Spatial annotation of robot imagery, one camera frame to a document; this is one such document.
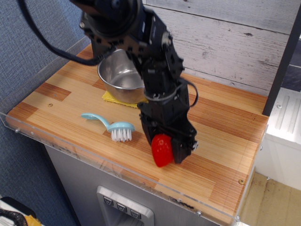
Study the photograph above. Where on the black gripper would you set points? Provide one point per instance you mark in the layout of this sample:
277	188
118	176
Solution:
170	117

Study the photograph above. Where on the red plastic strawberry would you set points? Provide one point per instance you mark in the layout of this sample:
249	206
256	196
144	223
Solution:
162	150

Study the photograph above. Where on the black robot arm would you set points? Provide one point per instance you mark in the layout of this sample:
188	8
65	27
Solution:
128	25

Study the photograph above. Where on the light blue dish brush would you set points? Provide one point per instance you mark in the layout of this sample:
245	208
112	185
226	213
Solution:
120	131

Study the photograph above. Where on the stainless steel bowl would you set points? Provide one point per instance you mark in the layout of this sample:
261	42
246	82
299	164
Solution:
121	78

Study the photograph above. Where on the yellow folded cloth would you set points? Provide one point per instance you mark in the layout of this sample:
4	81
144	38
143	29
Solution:
109	98

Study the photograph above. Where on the grey cabinet with dispenser panel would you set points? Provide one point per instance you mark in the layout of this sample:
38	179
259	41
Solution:
100	197

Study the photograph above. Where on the clear acrylic table guard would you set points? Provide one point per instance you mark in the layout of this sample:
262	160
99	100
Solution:
43	96

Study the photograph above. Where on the white ribbed side unit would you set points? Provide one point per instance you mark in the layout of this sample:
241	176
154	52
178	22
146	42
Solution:
279	155

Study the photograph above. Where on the black yellow object bottom left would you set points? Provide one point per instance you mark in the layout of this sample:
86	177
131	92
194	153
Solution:
14	213

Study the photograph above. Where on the dark left frame post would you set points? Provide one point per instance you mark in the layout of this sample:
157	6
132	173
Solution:
97	49

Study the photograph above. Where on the dark frame post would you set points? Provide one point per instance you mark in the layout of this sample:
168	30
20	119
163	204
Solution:
97	49
284	63

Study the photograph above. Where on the dark right frame post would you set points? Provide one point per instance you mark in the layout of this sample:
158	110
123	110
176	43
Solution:
284	63

